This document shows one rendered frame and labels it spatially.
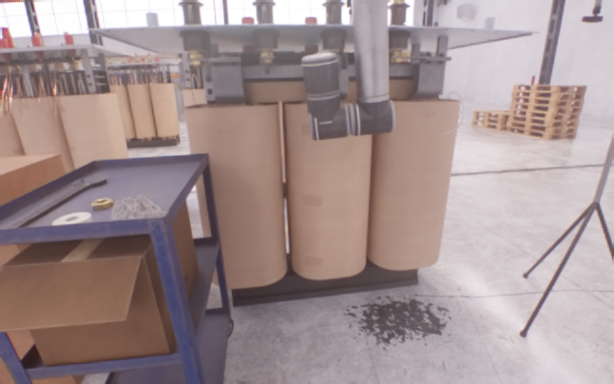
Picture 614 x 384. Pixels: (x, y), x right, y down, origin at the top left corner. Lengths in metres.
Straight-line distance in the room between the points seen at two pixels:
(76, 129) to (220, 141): 2.22
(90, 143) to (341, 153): 2.54
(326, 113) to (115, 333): 0.81
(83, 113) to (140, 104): 3.84
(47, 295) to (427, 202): 1.45
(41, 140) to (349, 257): 2.95
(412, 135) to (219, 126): 0.85
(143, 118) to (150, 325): 6.43
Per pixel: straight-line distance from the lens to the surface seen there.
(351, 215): 1.45
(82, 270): 0.77
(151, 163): 1.30
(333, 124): 0.97
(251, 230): 1.42
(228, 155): 1.30
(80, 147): 3.38
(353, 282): 1.83
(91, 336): 0.91
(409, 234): 1.62
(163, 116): 6.97
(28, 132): 3.59
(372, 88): 0.96
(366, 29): 0.95
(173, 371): 1.42
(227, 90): 1.31
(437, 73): 1.52
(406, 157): 1.47
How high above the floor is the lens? 1.15
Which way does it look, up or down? 20 degrees down
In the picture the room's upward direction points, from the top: 1 degrees counter-clockwise
